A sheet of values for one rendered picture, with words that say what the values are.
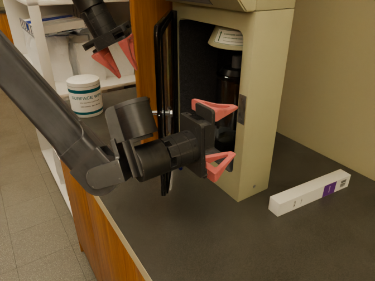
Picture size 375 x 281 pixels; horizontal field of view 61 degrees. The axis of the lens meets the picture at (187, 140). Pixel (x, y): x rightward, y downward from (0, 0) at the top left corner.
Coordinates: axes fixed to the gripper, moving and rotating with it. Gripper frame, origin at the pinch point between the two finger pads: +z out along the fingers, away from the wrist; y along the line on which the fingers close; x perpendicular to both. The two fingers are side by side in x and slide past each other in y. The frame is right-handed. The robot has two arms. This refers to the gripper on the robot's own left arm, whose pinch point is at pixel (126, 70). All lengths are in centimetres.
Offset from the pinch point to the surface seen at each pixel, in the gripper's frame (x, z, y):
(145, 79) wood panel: -21.6, 8.0, 4.0
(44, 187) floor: -120, 72, 149
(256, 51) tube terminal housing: 3.2, 7.1, -28.0
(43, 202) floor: -102, 75, 142
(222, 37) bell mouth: -7.5, 3.7, -22.4
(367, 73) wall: -20, 32, -55
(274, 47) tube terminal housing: 0.1, 8.6, -31.9
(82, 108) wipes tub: -46, 13, 42
